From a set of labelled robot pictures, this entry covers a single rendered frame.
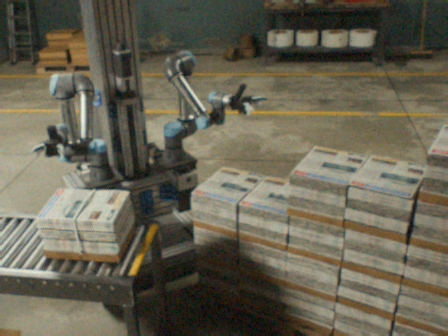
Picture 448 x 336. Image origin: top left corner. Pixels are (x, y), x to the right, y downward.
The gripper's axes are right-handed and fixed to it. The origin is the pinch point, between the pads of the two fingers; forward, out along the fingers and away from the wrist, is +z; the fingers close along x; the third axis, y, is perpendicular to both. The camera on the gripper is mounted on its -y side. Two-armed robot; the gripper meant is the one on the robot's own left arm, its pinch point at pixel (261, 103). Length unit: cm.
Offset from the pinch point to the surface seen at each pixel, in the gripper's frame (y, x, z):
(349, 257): 50, 44, 73
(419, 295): 61, 42, 107
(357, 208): 23, 39, 74
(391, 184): 13, 28, 84
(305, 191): 20, 41, 48
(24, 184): 123, 16, -263
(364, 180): 13, 30, 73
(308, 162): 13, 26, 42
